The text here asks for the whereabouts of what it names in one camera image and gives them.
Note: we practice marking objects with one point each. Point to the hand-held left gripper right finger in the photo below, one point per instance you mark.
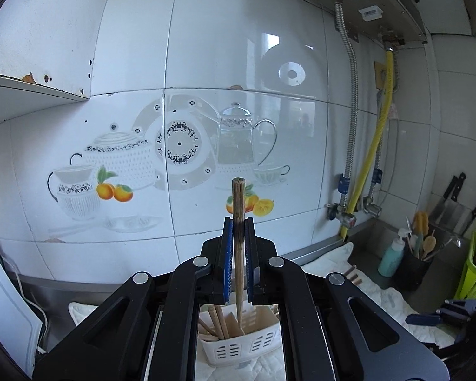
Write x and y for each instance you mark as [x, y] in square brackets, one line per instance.
[250, 262]

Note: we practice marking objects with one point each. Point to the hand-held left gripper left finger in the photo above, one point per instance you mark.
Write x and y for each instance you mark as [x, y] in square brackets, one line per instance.
[228, 262]

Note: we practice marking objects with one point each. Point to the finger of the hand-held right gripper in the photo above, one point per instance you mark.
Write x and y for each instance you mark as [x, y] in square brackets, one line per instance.
[424, 319]

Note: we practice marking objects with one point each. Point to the light brown wooden chopstick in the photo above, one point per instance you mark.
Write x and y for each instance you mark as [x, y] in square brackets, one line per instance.
[238, 214]

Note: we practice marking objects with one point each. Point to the dark brown wooden chopstick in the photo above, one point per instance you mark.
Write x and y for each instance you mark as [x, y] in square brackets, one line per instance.
[219, 321]

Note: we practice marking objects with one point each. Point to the thin bamboo chopstick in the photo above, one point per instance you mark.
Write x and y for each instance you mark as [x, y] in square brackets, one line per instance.
[355, 280]
[349, 270]

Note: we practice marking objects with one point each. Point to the white house-shaped chopstick holder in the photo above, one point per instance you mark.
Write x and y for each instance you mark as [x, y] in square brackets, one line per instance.
[258, 341]

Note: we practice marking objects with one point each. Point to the green plastic rack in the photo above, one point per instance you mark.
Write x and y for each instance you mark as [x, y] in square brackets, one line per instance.
[474, 270]

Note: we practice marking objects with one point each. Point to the white quilted printed mat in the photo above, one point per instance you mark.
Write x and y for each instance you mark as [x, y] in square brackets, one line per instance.
[384, 297]

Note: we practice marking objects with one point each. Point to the black utensil container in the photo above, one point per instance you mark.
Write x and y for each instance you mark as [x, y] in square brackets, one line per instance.
[416, 272]

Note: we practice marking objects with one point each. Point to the wooden spoon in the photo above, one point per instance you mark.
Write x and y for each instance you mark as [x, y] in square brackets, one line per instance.
[429, 246]

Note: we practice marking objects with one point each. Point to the teal plastic bottle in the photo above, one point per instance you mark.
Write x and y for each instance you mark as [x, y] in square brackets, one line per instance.
[392, 256]

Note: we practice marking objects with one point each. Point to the yellow brush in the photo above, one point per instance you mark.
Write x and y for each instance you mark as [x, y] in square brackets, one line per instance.
[421, 224]

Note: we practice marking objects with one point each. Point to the white cutting board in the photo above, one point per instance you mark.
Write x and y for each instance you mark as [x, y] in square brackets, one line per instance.
[4, 309]

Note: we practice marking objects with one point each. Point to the white wall cabinet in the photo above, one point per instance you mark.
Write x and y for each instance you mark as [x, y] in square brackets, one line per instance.
[43, 27]

